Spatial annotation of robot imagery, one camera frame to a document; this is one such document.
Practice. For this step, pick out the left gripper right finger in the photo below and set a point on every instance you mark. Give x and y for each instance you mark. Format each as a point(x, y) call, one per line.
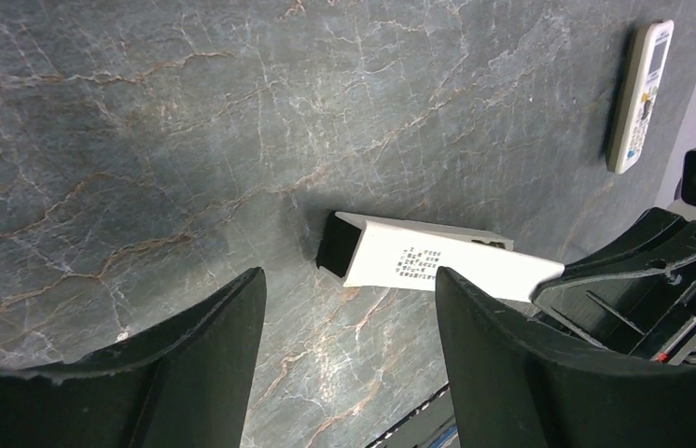
point(516, 382)

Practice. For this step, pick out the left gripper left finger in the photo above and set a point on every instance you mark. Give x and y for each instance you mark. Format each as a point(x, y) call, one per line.
point(184, 382)

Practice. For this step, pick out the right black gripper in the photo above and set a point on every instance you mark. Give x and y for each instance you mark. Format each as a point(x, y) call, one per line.
point(635, 296)

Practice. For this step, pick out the beige remote control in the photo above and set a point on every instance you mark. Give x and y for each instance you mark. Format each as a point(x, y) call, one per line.
point(646, 61)

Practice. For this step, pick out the white long remote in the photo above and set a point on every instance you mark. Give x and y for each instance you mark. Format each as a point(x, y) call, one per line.
point(503, 274)

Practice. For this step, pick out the white rectangular block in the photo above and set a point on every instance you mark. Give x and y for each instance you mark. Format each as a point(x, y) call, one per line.
point(366, 251)

